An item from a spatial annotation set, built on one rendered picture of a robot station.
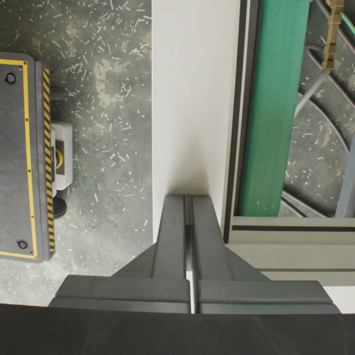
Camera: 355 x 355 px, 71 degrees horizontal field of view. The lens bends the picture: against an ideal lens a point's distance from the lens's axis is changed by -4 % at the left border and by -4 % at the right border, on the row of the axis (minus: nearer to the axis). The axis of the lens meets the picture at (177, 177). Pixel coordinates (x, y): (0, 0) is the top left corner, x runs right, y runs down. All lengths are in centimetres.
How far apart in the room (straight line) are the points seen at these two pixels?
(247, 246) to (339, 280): 7
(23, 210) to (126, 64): 66
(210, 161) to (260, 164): 9
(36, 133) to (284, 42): 77
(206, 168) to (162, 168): 3
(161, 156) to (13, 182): 84
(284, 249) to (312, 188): 105
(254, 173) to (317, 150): 102
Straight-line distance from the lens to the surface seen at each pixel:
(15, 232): 105
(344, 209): 68
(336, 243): 28
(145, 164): 113
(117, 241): 130
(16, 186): 97
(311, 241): 26
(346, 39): 126
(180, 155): 15
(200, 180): 16
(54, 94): 105
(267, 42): 23
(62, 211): 118
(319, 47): 102
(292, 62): 24
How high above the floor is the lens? 108
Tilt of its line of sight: 73 degrees down
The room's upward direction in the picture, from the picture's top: 177 degrees counter-clockwise
